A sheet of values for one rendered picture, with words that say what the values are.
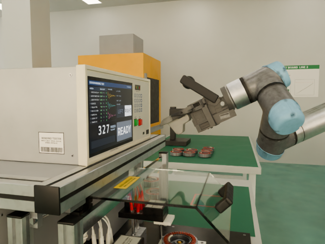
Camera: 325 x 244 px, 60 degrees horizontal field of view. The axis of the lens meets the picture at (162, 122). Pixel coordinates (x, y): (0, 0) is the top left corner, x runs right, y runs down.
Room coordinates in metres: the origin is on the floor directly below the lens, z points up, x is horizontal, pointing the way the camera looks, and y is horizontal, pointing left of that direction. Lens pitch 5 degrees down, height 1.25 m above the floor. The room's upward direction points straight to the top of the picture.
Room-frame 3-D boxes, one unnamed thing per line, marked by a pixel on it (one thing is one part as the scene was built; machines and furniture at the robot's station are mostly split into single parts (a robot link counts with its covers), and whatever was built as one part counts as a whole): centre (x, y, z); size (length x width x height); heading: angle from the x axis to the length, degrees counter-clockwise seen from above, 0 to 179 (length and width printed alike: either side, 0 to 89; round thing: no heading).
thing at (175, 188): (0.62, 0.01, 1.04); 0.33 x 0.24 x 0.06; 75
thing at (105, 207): (0.75, 0.07, 1.03); 0.62 x 0.01 x 0.03; 165
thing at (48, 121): (0.82, 0.29, 1.22); 0.44 x 0.39 x 0.20; 165
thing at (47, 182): (0.81, 0.29, 1.09); 0.68 x 0.44 x 0.05; 165
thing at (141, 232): (0.88, 0.09, 0.80); 0.07 x 0.05 x 0.06; 165
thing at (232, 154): (3.08, -0.43, 0.37); 1.85 x 1.10 x 0.75; 165
